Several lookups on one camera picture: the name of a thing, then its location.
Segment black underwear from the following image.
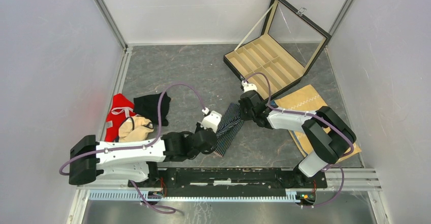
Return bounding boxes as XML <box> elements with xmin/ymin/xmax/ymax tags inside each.
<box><xmin>133</xmin><ymin>93</ymin><xmax>171</xmax><ymax>126</ymax></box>

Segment beige underwear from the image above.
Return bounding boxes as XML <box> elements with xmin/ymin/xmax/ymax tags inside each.
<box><xmin>116</xmin><ymin>116</ymin><xmax>154</xmax><ymax>143</ymax></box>

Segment red underwear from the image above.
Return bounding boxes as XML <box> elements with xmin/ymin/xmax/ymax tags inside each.
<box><xmin>104</xmin><ymin>93</ymin><xmax>136</xmax><ymax>142</ymax></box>

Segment purple cable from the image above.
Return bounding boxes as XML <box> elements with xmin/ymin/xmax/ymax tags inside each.
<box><xmin>59</xmin><ymin>82</ymin><xmax>207</xmax><ymax>216</ymax></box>
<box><xmin>241</xmin><ymin>72</ymin><xmax>356</xmax><ymax>208</ymax></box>

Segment blue striped boxer shorts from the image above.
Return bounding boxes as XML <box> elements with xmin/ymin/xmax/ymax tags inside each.
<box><xmin>214</xmin><ymin>103</ymin><xmax>244</xmax><ymax>157</ymax></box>

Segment tan cloth mat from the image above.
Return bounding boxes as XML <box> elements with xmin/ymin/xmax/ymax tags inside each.
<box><xmin>273</xmin><ymin>83</ymin><xmax>362</xmax><ymax>164</ymax></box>

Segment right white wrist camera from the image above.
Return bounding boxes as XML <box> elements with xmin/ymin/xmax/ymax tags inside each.
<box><xmin>241</xmin><ymin>80</ymin><xmax>258</xmax><ymax>93</ymax></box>

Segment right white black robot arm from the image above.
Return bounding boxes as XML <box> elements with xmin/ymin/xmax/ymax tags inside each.
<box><xmin>238</xmin><ymin>90</ymin><xmax>357</xmax><ymax>187</ymax></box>

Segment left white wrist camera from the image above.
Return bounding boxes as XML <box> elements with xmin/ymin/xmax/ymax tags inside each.
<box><xmin>200</xmin><ymin>107</ymin><xmax>222</xmax><ymax>133</ymax></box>

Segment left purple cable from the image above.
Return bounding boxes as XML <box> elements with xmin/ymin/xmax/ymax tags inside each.
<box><xmin>59</xmin><ymin>82</ymin><xmax>207</xmax><ymax>216</ymax></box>

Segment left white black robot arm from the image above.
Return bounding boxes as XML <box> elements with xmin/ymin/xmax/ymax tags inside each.
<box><xmin>67</xmin><ymin>129</ymin><xmax>217</xmax><ymax>187</ymax></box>

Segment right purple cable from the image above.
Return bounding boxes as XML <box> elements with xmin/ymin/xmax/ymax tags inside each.
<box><xmin>241</xmin><ymin>72</ymin><xmax>356</xmax><ymax>208</ymax></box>

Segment black compartment box glass lid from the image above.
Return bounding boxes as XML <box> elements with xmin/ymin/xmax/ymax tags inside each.
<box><xmin>223</xmin><ymin>0</ymin><xmax>333</xmax><ymax>101</ymax></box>

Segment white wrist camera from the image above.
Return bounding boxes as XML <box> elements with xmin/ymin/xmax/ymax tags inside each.
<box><xmin>200</xmin><ymin>107</ymin><xmax>222</xmax><ymax>133</ymax></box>
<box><xmin>241</xmin><ymin>80</ymin><xmax>258</xmax><ymax>93</ymax></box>

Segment white cable tray strip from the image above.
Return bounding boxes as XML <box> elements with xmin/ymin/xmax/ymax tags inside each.
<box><xmin>88</xmin><ymin>189</ymin><xmax>300</xmax><ymax>204</ymax></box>

